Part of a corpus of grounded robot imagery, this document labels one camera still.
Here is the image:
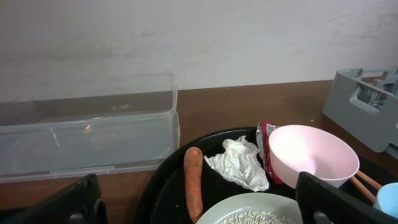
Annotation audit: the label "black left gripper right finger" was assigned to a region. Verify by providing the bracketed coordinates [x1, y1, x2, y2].
[295, 172, 397, 224]

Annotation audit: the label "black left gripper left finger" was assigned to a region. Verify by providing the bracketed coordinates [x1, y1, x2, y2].
[1, 174, 108, 224]

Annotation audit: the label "wooden chopstick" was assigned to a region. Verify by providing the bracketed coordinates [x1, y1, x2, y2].
[350, 177, 376, 203]
[357, 170, 382, 190]

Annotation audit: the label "pink bowl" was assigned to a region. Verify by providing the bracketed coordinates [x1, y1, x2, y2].
[268, 125, 360, 189]

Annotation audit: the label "light blue cup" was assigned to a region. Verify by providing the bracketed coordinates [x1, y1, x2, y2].
[373, 182, 398, 218]

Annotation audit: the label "grey plate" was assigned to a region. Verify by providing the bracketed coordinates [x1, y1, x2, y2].
[197, 192, 303, 224]

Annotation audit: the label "red snack wrapper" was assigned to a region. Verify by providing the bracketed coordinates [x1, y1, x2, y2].
[256, 121, 283, 184]

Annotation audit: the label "white tissue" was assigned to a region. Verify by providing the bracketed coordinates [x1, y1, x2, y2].
[204, 136, 270, 192]

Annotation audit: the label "orange carrot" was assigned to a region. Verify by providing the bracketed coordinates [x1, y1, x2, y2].
[183, 147, 203, 223]

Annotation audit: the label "grey dishwasher rack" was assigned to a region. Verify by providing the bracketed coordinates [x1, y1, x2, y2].
[322, 67, 397, 158]

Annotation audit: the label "rice and peanut shells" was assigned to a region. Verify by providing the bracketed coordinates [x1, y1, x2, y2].
[219, 210, 296, 224]

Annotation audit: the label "round black tray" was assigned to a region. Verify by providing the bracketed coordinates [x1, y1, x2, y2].
[133, 126, 398, 224]

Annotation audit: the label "clear plastic bin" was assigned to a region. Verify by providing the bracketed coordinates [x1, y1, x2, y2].
[1, 73, 180, 183]

